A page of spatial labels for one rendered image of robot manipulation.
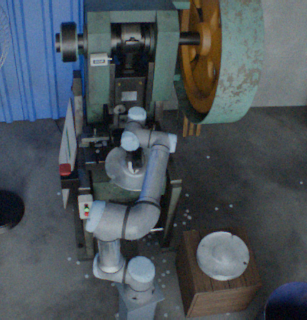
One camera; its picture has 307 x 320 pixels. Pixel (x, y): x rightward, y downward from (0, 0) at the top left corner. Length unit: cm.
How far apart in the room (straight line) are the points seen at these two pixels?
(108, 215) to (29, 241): 135
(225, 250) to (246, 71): 103
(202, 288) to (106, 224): 87
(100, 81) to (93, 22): 28
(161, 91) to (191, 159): 137
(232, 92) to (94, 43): 60
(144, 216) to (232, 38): 73
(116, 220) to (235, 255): 98
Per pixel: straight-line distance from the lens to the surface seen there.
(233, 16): 151
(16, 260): 256
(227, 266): 210
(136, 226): 132
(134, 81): 183
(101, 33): 163
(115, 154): 195
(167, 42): 170
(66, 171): 192
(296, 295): 220
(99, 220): 133
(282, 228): 287
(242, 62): 153
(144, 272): 168
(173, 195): 210
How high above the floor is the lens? 215
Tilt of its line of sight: 44 degrees down
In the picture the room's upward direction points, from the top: 6 degrees clockwise
